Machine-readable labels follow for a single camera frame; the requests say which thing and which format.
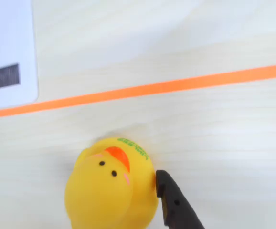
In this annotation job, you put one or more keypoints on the white card with barcode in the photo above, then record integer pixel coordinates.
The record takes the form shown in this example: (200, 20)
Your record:
(6, 43)

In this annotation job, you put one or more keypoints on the orange tape strip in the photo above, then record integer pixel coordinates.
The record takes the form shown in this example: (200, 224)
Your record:
(138, 90)

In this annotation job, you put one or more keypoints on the yellow rubber duck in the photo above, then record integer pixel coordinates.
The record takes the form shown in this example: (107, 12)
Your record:
(104, 195)

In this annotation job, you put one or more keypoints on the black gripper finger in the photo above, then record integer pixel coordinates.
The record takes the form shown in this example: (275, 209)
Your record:
(176, 205)

